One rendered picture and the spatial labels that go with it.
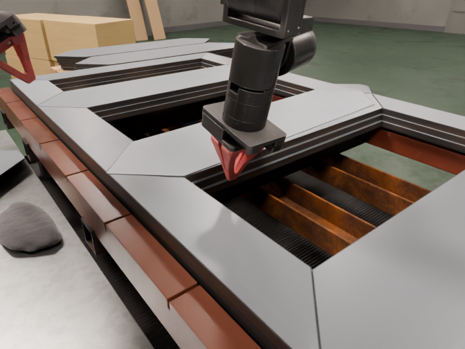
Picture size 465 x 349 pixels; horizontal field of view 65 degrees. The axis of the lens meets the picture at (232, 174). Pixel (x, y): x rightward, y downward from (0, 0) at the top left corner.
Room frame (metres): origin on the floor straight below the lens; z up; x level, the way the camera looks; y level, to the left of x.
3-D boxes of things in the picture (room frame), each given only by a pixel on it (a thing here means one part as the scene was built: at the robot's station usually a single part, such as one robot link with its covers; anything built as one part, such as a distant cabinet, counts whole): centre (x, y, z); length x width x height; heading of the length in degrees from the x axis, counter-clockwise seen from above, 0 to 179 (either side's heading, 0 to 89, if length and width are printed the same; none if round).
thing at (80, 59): (1.71, 0.35, 0.82); 0.80 x 0.40 x 0.06; 128
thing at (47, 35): (3.68, 1.39, 0.41); 1.39 x 0.99 x 0.82; 57
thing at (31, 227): (0.60, 0.42, 0.69); 0.20 x 0.10 x 0.03; 44
